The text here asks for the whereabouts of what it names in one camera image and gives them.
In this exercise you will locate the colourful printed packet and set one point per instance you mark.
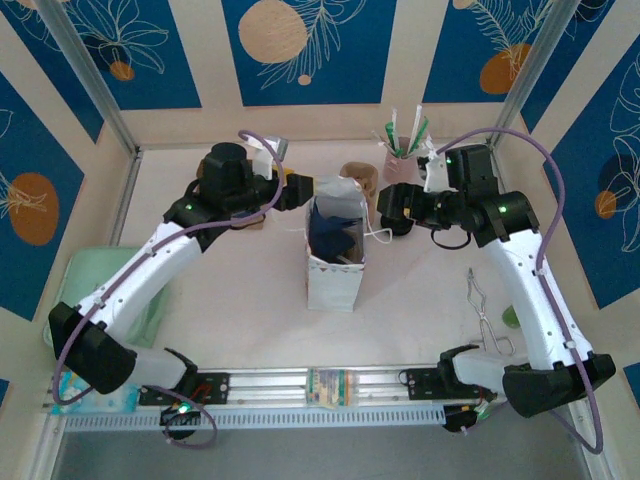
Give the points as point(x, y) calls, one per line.
point(330, 387)

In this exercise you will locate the aluminium mounting rail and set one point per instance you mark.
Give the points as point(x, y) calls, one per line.
point(270, 385)

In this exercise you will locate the aluminium frame post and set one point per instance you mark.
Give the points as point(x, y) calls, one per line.
point(530, 75)
point(87, 70)

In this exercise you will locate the blue paper napkin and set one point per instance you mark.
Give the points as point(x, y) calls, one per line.
point(330, 235)

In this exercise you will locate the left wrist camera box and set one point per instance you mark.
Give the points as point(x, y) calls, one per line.
point(262, 162)

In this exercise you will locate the controller board with green light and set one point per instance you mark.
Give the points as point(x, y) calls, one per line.
point(180, 412)
point(460, 420)

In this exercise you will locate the light blue wipes pack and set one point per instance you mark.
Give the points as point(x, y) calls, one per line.
point(120, 400)

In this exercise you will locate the white paper bag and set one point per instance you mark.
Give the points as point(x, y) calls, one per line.
point(332, 290)

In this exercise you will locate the pink metal bucket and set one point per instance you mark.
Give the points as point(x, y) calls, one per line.
point(397, 170)

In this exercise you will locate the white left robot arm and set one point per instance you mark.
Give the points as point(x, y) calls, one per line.
point(145, 270)

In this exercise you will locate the aluminium table edge rail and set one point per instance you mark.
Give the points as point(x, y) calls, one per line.
point(125, 200)

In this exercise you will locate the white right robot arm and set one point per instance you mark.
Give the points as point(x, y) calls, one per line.
point(535, 290)

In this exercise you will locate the green wrapped straw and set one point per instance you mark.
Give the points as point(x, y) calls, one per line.
point(425, 127)
point(389, 132)

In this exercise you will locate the brown cardboard tray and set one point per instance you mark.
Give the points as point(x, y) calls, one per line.
point(250, 225)

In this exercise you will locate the mint green lidded container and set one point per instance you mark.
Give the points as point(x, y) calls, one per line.
point(75, 280)

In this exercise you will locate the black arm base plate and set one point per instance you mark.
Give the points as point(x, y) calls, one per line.
point(217, 387)
point(420, 385)

